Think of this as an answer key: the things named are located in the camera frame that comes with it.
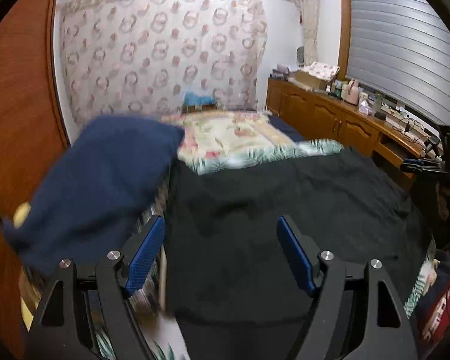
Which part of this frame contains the person's red printed clothing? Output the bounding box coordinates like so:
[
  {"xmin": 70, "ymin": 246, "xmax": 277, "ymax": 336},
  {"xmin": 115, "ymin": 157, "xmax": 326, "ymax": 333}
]
[{"xmin": 416, "ymin": 259, "xmax": 450, "ymax": 347}]

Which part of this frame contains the floral quilt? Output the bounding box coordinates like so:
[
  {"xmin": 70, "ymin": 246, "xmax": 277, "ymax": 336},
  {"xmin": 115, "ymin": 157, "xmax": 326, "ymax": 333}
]
[{"xmin": 161, "ymin": 110, "xmax": 297, "ymax": 158}]

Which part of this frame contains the yellow pillow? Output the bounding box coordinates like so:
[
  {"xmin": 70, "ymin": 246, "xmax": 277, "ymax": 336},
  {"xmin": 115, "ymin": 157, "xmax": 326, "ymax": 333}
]
[{"xmin": 13, "ymin": 202, "xmax": 31, "ymax": 229}]

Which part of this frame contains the black printed t-shirt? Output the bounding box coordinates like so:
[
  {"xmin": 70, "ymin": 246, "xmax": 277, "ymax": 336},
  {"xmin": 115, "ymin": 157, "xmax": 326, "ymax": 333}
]
[{"xmin": 164, "ymin": 146, "xmax": 436, "ymax": 360}]

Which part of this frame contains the leaf-print bed sheet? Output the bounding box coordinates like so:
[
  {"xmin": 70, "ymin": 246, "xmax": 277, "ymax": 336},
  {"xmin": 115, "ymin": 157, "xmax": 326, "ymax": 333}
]
[{"xmin": 94, "ymin": 139, "xmax": 437, "ymax": 360}]

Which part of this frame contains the navy bed sheet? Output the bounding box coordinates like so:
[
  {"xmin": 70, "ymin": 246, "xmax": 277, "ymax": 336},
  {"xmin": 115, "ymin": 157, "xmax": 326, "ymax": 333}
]
[{"xmin": 270, "ymin": 116, "xmax": 304, "ymax": 141}]

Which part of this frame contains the ring-patterned sheer curtain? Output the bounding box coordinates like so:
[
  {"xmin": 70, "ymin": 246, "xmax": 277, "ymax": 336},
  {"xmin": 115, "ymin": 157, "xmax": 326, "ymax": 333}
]
[{"xmin": 58, "ymin": 0, "xmax": 269, "ymax": 124}]

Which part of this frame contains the navy blue garment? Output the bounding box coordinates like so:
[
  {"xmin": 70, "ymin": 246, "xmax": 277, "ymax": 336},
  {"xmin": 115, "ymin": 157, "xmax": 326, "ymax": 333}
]
[{"xmin": 2, "ymin": 114, "xmax": 186, "ymax": 276}]

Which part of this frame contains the spotted white cloth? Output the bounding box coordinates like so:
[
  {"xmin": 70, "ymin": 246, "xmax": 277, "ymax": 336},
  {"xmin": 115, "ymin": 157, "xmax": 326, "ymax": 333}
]
[{"xmin": 309, "ymin": 61, "xmax": 340, "ymax": 77}]

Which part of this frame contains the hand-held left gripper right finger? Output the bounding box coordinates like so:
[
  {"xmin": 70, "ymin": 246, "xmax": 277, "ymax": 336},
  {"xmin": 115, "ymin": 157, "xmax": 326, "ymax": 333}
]
[{"xmin": 277, "ymin": 214, "xmax": 421, "ymax": 360}]

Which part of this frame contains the pink thermos bottle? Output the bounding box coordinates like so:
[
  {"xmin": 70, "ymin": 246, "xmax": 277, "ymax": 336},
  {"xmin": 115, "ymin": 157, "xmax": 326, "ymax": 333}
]
[{"xmin": 345, "ymin": 79, "xmax": 361, "ymax": 104}]

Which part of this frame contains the wooden sideboard cabinet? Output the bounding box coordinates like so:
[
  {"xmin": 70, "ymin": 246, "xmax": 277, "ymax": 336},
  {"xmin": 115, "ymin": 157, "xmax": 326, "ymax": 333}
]
[{"xmin": 266, "ymin": 77, "xmax": 441, "ymax": 192}]

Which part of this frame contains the small cardboard box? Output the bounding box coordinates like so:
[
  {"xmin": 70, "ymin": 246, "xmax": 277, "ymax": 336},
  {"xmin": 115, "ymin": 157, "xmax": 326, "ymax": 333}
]
[{"xmin": 182, "ymin": 103, "xmax": 216, "ymax": 113}]

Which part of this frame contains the light blue cloth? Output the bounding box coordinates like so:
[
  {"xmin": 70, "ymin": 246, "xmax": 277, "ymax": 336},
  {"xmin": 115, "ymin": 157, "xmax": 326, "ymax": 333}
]
[{"xmin": 183, "ymin": 91, "xmax": 215, "ymax": 106}]

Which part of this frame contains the grey window blind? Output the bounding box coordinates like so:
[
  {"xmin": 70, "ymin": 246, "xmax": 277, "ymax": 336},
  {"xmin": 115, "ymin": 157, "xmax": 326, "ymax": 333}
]
[{"xmin": 347, "ymin": 0, "xmax": 450, "ymax": 136}]

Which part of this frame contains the open cardboard box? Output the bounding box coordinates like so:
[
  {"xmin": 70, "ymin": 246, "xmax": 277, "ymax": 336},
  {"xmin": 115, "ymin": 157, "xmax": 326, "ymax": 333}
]
[{"xmin": 296, "ymin": 69, "xmax": 332, "ymax": 90}]

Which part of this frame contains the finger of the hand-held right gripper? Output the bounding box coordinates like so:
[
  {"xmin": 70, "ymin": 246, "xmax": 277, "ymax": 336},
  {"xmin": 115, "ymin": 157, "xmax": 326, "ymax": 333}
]
[{"xmin": 400, "ymin": 157, "xmax": 445, "ymax": 175}]

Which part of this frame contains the beige window drape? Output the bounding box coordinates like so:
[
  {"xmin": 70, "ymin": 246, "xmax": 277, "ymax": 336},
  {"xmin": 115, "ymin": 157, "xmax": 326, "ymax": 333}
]
[{"xmin": 296, "ymin": 0, "xmax": 319, "ymax": 61}]

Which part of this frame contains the wooden louvered wardrobe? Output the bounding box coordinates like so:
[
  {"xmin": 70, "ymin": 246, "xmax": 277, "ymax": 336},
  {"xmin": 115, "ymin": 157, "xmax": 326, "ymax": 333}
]
[{"xmin": 0, "ymin": 0, "xmax": 70, "ymax": 360}]

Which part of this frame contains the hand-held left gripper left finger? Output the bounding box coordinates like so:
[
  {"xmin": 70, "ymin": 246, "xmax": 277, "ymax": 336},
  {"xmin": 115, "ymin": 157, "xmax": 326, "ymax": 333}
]
[{"xmin": 24, "ymin": 214, "xmax": 166, "ymax": 360}]

